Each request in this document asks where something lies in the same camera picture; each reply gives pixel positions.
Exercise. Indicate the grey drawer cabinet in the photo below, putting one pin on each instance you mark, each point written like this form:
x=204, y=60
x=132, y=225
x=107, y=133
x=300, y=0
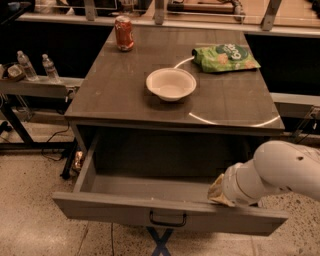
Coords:
x=130, y=131

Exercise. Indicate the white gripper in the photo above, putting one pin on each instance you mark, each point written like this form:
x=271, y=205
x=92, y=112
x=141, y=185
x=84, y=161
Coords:
x=232, y=186

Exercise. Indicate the small bowl on side table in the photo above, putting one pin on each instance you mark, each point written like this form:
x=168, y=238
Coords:
x=12, y=72

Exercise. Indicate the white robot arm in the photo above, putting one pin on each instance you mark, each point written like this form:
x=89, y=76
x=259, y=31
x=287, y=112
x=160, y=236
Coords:
x=276, y=167

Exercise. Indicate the clear water bottle left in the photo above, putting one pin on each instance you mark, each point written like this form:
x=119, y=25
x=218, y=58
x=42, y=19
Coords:
x=27, y=66

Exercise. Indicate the orange soda can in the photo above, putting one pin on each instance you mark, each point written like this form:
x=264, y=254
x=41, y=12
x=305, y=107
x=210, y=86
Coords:
x=124, y=33

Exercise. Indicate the clear water bottle right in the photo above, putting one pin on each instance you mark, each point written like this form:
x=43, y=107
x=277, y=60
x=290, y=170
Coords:
x=50, y=69

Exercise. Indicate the grey side table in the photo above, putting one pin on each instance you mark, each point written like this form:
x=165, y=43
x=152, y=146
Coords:
x=40, y=88

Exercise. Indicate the metal railing shelf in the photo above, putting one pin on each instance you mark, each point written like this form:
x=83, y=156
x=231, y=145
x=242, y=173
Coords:
x=298, y=18

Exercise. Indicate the green chip bag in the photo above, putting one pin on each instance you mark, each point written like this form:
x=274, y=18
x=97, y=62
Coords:
x=224, y=58

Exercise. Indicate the clear water bottle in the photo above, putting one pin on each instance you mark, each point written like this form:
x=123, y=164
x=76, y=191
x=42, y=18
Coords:
x=50, y=69
x=27, y=66

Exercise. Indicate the grey top drawer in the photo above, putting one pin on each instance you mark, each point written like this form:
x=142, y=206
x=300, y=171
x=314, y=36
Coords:
x=162, y=181

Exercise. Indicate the white paper bowl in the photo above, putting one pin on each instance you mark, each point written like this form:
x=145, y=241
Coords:
x=171, y=84

